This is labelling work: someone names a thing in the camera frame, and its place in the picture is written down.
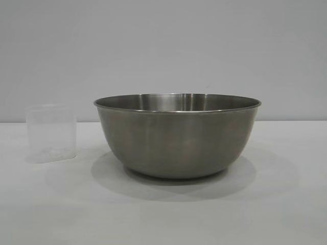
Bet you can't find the stainless steel mixing bowl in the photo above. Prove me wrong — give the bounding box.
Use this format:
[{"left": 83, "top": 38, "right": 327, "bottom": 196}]
[{"left": 93, "top": 93, "right": 263, "bottom": 179}]

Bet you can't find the clear plastic measuring cup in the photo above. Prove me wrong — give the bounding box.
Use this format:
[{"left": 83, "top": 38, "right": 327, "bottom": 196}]
[{"left": 24, "top": 104, "right": 77, "bottom": 164}]

